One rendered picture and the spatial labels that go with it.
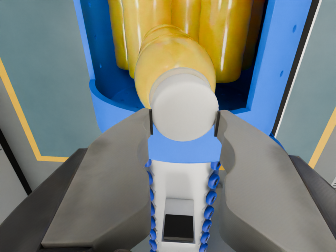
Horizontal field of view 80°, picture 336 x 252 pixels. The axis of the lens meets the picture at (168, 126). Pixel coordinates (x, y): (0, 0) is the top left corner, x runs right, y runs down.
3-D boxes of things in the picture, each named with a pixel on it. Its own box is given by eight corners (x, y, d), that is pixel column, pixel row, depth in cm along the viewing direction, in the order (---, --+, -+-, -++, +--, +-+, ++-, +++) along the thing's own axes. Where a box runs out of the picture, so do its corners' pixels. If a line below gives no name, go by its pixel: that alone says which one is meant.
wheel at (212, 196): (204, 205, 65) (209, 209, 64) (205, 196, 63) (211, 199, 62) (212, 196, 68) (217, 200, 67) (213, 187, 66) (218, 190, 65)
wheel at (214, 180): (206, 189, 62) (212, 192, 60) (208, 178, 59) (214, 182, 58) (214, 181, 64) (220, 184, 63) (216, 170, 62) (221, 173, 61)
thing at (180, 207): (165, 202, 73) (161, 246, 60) (165, 195, 71) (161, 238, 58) (193, 204, 73) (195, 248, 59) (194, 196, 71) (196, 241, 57)
